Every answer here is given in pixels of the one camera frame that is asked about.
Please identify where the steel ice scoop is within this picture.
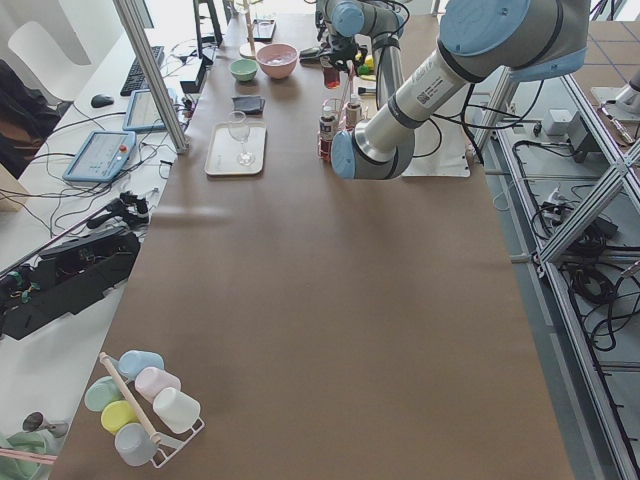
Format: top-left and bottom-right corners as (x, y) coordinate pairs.
(299, 46), (330, 64)

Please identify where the yellow cup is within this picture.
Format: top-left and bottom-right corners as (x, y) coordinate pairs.
(100, 400), (138, 435)

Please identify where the black equipment case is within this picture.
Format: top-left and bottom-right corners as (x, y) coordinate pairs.
(1, 227), (140, 340)

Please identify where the grey cup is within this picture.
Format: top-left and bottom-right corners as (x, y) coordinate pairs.
(114, 423), (158, 467)

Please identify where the black glass holder tray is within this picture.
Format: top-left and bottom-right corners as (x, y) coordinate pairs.
(252, 19), (276, 42)

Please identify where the copper wire bottle basket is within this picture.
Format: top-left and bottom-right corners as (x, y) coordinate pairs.
(317, 69), (357, 160)

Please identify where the wooden glass stand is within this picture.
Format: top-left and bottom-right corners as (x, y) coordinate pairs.
(237, 0), (265, 59)

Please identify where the blue cup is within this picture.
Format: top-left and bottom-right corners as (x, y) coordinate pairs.
(118, 350), (165, 380)

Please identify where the white cup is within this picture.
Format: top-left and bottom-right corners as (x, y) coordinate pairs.
(152, 387), (201, 434)

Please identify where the cream rabbit tray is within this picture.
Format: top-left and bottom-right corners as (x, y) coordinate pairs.
(204, 120), (267, 176)

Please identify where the green cup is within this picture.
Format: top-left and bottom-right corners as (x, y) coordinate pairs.
(84, 376), (123, 412)

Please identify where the black computer mouse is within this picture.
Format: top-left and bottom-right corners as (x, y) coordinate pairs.
(90, 94), (114, 108)

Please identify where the tea bottle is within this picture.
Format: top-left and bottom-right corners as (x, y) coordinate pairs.
(319, 105), (336, 161)
(320, 55), (341, 90)
(345, 93), (362, 129)

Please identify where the white cup rack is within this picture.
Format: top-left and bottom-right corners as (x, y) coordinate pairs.
(98, 352), (205, 469)

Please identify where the pink cup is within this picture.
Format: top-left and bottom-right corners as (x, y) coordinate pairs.
(134, 366), (181, 403)

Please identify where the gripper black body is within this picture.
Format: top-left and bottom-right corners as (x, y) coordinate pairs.
(328, 34), (357, 63)

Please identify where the clear wine glass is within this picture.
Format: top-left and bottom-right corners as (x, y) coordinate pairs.
(227, 110), (255, 166)

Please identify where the teach pendant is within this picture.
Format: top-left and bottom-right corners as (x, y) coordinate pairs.
(62, 131), (136, 183)
(122, 89), (165, 133)

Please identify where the pink bowl of ice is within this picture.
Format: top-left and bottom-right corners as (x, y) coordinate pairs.
(256, 43), (299, 79)

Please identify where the teach pendant near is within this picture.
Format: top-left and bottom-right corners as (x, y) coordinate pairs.
(62, 131), (136, 183)

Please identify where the aluminium frame post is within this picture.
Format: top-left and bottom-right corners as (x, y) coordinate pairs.
(113, 0), (189, 155)

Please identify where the teach pendant far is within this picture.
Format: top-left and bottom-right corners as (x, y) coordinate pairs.
(122, 89), (165, 133)

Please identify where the grey folded cloth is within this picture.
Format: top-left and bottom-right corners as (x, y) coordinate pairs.
(232, 95), (266, 115)

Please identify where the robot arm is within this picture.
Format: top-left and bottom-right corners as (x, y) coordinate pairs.
(324, 1), (590, 180)
(315, 1), (409, 107)

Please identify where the black keyboard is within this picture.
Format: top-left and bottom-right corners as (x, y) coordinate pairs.
(120, 46), (164, 97)

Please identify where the green bowl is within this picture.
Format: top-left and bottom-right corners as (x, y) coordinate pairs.
(229, 58), (258, 82)

